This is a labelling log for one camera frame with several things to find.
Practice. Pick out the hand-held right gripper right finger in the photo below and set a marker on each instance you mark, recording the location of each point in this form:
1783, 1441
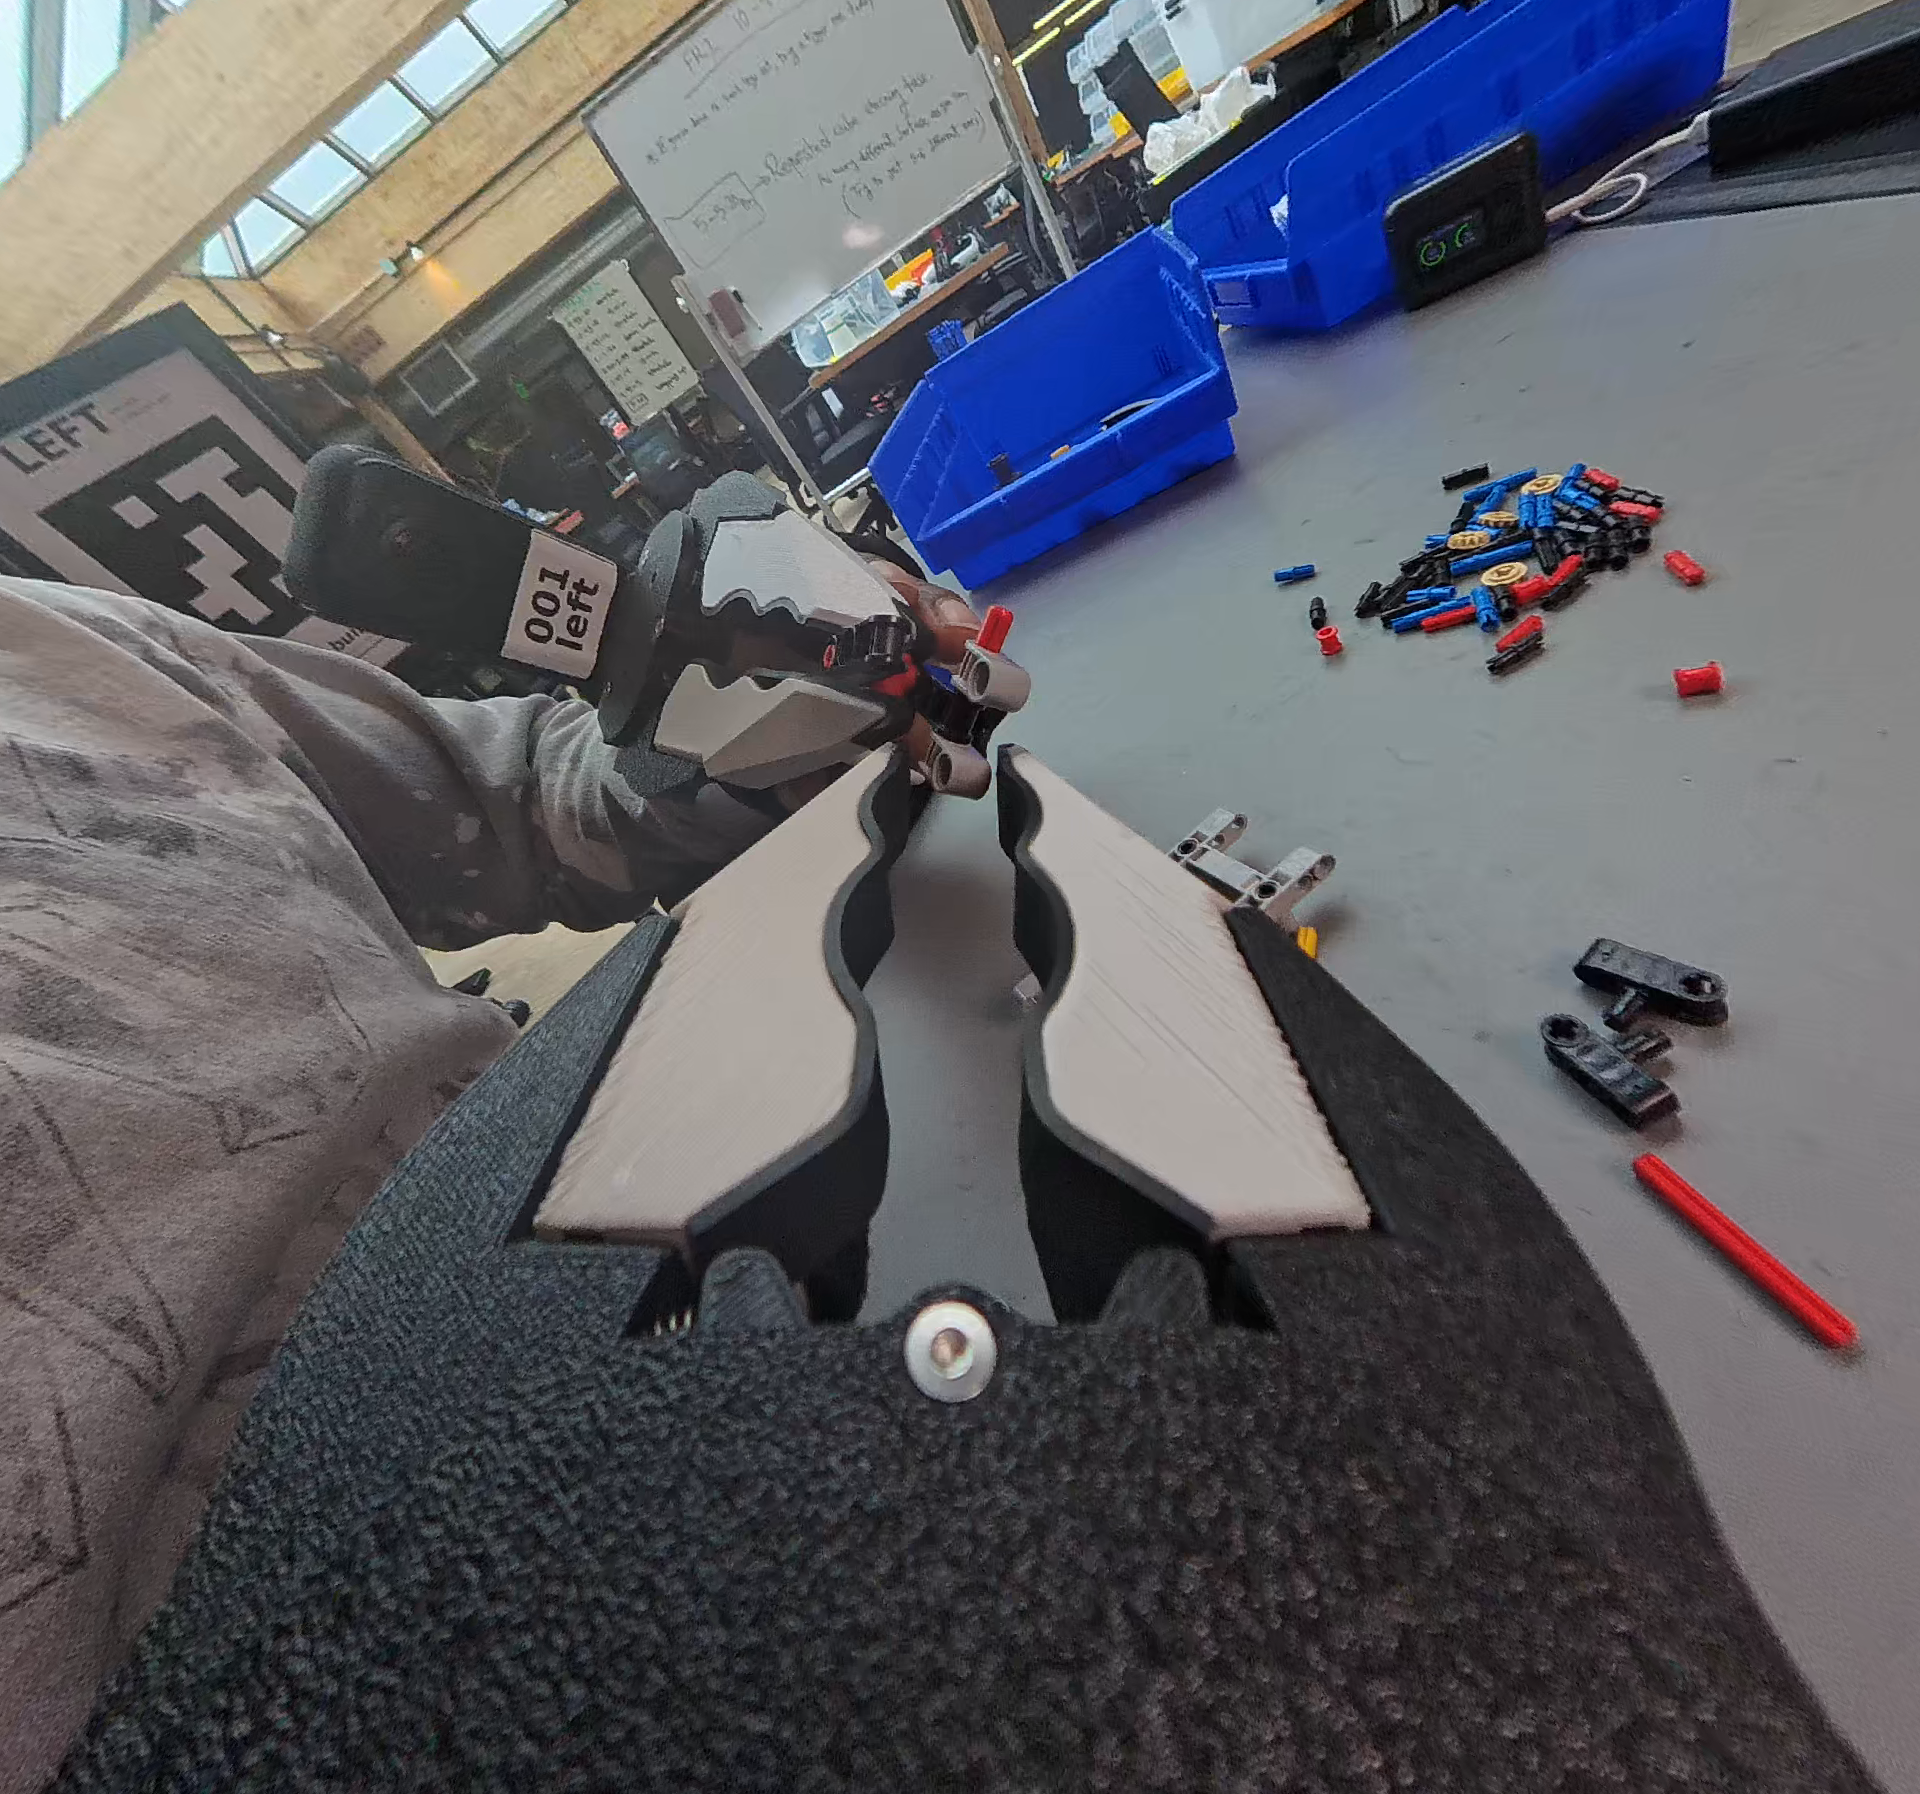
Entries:
1185, 1059

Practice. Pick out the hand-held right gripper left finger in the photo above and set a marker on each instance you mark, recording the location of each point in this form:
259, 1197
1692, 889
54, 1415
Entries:
718, 1046

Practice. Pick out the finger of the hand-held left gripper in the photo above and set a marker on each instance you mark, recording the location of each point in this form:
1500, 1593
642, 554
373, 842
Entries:
792, 572
764, 740

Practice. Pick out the small grey black toy assembly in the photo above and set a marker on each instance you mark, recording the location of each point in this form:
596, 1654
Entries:
994, 684

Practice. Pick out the person's left forearm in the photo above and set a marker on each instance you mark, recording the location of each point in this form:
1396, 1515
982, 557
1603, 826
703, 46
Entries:
446, 802

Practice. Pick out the grey desk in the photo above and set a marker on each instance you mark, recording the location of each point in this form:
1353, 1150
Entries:
1500, 835

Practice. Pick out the black desk strip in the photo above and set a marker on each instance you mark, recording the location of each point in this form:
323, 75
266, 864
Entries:
1771, 197

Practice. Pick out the person's left hand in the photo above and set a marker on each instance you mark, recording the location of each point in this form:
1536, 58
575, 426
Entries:
938, 612

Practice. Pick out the small whiteboard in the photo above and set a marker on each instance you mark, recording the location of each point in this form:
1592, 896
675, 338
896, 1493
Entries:
626, 338

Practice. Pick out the small blue storage bin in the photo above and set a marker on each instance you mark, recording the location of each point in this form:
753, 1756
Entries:
1051, 383

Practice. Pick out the black curved toy part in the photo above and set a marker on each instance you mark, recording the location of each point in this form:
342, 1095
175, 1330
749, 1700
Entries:
1135, 416

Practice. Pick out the black toy liftarm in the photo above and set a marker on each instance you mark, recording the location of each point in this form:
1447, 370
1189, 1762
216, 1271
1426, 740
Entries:
1614, 1075
1652, 986

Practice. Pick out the large whiteboard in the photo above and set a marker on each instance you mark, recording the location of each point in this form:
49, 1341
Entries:
792, 100

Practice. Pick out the person's grey hoodie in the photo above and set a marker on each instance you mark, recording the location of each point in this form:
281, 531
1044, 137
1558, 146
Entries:
183, 1149

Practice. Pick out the red toy axle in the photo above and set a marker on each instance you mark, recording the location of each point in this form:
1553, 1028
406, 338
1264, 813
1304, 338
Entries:
1744, 1249

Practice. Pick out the pile of small toy pins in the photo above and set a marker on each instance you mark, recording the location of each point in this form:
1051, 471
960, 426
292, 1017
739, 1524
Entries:
1515, 550

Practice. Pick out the crumpled white plastic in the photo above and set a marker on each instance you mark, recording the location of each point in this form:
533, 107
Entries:
1210, 113

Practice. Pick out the black device with green display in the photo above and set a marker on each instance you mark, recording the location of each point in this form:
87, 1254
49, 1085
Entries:
1463, 227

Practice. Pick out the large blue storage bin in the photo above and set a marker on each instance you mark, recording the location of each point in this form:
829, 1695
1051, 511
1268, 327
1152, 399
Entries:
1500, 40

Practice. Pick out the black power adapter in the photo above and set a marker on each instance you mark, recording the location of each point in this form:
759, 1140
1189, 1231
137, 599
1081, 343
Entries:
1815, 100

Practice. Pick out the grey toy frame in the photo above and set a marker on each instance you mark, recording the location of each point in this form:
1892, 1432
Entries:
1268, 879

